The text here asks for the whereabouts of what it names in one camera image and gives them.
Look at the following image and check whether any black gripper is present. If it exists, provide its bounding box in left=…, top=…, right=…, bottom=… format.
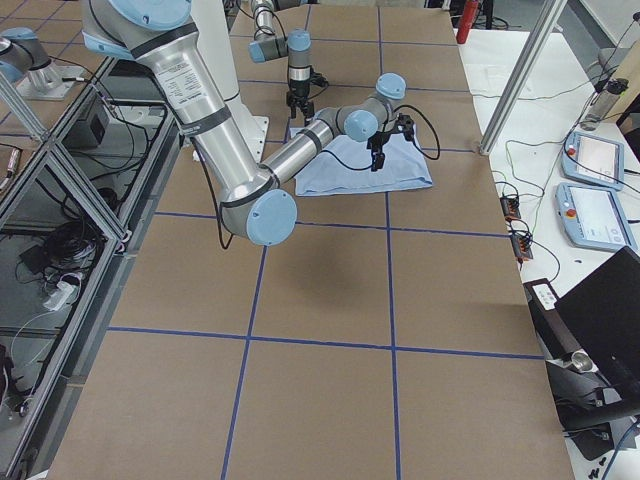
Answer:
left=286, top=79, right=314, bottom=126
left=366, top=129, right=395, bottom=172

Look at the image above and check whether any light blue t-shirt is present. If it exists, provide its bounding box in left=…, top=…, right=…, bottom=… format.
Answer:
left=295, top=135, right=433, bottom=197

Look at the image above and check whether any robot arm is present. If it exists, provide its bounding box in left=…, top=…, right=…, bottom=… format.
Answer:
left=248, top=0, right=328, bottom=125
left=81, top=1, right=406, bottom=246

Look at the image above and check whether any orange black electronics board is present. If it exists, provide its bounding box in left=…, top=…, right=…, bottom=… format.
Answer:
left=500, top=195, right=521, bottom=221

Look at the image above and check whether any red fire extinguisher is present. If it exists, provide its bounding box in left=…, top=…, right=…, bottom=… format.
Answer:
left=456, top=0, right=479, bottom=45

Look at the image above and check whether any far teach pendant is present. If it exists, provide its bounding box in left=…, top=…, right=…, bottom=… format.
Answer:
left=561, top=131, right=624, bottom=191

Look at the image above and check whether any teach pendant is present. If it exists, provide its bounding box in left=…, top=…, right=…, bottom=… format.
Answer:
left=555, top=182, right=638, bottom=252
left=561, top=131, right=624, bottom=191

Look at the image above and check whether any near teach pendant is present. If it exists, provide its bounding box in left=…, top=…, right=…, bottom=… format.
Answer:
left=555, top=182, right=638, bottom=252

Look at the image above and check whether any clear water bottle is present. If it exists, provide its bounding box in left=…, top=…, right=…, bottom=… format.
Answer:
left=580, top=78, right=629, bottom=131

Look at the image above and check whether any black laptop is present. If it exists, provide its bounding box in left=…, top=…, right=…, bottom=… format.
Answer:
left=556, top=247, right=639, bottom=397

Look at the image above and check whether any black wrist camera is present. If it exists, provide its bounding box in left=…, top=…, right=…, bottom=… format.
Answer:
left=394, top=113, right=415, bottom=143
left=310, top=72, right=329, bottom=88

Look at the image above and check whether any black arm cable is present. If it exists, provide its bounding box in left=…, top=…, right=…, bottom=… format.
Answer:
left=319, top=103, right=441, bottom=172

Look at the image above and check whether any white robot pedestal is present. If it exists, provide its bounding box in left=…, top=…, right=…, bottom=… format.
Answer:
left=191, top=0, right=269, bottom=162

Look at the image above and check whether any aluminium frame post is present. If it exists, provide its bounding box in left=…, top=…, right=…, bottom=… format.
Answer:
left=479, top=0, right=568, bottom=155

